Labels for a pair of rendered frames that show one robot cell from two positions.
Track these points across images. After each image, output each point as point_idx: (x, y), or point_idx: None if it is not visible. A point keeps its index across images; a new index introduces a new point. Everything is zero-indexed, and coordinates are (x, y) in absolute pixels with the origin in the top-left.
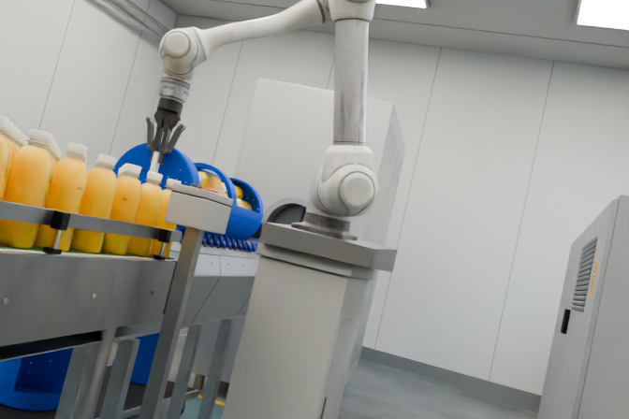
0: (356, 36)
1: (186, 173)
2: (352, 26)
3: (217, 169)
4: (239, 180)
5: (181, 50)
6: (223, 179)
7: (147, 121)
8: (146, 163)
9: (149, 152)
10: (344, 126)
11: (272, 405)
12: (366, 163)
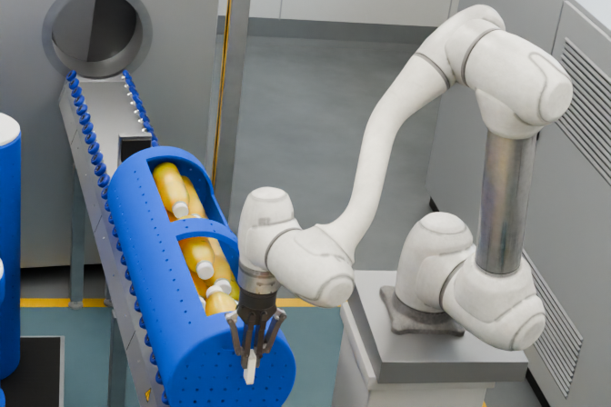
0: (529, 155)
1: (285, 354)
2: (526, 145)
3: (221, 234)
4: (172, 157)
5: (345, 300)
6: (232, 244)
7: (230, 323)
8: (222, 358)
9: (222, 344)
10: (505, 258)
11: None
12: (531, 291)
